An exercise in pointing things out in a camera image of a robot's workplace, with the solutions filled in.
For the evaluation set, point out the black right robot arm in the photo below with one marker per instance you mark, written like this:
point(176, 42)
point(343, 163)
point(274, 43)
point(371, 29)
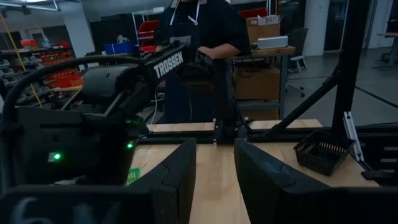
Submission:
point(105, 82)

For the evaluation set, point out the blue plastic bin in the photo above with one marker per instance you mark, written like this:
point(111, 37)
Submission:
point(119, 48)

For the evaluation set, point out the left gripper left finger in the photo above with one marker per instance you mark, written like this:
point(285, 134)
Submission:
point(174, 174)

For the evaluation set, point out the wooden side table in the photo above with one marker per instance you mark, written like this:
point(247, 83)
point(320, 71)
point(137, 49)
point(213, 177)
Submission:
point(273, 51)

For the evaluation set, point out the red plastic bins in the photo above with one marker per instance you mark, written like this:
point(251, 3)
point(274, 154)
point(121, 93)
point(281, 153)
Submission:
point(66, 81)

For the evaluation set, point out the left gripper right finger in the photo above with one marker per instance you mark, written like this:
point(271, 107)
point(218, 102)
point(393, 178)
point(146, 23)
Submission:
point(261, 174)

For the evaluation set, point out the red container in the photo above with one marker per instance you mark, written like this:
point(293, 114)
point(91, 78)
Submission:
point(28, 43)

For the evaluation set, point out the flat white box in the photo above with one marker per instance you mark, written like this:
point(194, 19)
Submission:
point(273, 42)

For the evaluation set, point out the person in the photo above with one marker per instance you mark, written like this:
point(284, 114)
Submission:
point(217, 25)

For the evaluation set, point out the silver aluminium bracket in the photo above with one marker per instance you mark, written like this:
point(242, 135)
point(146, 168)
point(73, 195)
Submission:
point(353, 133)

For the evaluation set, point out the storage shelf with small bins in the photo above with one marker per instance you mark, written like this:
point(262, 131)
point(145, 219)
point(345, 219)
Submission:
point(7, 73)

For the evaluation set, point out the black aluminium rig frame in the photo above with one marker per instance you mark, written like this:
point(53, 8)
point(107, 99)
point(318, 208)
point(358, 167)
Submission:
point(351, 77)

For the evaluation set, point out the green plastic basket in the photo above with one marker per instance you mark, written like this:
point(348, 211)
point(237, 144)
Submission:
point(134, 175)

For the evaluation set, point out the open cardboard box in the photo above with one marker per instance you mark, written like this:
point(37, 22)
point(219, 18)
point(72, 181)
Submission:
point(262, 32)

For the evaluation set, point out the black plastic basket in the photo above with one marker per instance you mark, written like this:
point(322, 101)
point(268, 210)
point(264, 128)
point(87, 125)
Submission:
point(320, 155)

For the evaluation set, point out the large closed cardboard box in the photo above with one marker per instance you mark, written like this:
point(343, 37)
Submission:
point(258, 84)

